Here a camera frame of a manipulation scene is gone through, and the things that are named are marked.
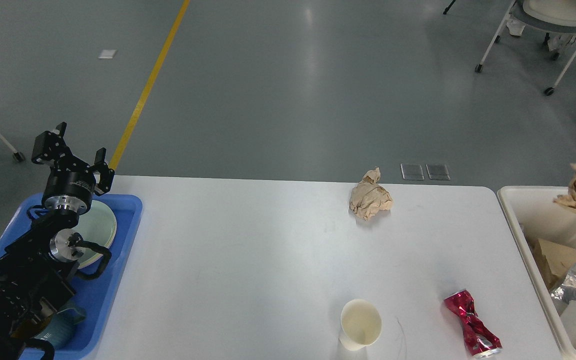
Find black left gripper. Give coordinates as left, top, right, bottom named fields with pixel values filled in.
left=30, top=121, right=115, bottom=215

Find green plate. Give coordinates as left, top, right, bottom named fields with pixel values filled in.
left=71, top=200, right=117, bottom=249

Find brown paper back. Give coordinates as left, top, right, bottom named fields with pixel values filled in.
left=349, top=167, right=394, bottom=221

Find brown paper bag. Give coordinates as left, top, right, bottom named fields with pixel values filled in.
left=532, top=238, right=576, bottom=290

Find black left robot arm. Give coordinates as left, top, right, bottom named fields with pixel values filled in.
left=0, top=121, right=115, bottom=360

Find yellow plate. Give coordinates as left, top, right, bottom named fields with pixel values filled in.
left=78, top=236, right=115, bottom=270

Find blue plastic tray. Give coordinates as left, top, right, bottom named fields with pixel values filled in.
left=0, top=193, right=143, bottom=360

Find teal mug yellow inside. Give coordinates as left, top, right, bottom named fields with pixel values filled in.
left=12, top=300, right=87, bottom=349

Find floor outlet plate left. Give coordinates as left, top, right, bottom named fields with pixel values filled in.
left=400, top=162, right=426, bottom=182

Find floor outlet plate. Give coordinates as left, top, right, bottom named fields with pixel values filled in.
left=425, top=163, right=451, bottom=182
left=400, top=162, right=426, bottom=182

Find floor outlet plate right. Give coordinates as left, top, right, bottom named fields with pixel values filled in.
left=425, top=163, right=451, bottom=182

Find red soda can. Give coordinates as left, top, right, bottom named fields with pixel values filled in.
left=443, top=289, right=503, bottom=360

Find seated person white shoes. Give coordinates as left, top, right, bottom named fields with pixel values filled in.
left=505, top=18, right=576, bottom=54

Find white plastic bin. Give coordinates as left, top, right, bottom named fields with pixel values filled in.
left=497, top=186, right=576, bottom=360

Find white rolling chair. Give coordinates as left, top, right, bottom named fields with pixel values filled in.
left=475, top=0, right=576, bottom=96

